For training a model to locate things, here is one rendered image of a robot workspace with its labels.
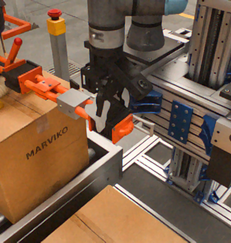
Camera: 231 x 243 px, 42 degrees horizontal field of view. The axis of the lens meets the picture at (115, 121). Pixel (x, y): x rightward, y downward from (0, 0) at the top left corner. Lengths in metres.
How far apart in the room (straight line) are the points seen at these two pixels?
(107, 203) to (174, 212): 0.51
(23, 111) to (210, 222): 1.07
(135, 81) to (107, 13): 0.15
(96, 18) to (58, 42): 1.02
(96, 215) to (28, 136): 0.42
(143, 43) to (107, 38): 0.56
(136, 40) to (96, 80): 0.52
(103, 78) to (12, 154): 0.46
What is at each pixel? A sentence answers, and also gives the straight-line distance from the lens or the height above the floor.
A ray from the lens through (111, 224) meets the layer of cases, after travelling 1.20.
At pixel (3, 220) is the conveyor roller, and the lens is 1.29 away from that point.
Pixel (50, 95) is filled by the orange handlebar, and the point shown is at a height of 1.09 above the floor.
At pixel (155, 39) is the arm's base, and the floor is 1.08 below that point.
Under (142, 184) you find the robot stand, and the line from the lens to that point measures 1.75.
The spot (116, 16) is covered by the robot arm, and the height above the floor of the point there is 1.35.
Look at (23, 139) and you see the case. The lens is 1.01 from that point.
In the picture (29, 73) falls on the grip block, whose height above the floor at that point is 1.10.
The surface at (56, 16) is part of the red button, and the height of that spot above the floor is 1.03.
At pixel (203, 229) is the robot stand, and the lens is 1.64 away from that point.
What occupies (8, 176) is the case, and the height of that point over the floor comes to 0.80.
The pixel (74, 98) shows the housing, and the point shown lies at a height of 1.09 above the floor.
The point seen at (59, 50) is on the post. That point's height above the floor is 0.85.
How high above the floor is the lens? 1.56
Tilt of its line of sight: 39 degrees down
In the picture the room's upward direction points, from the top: straight up
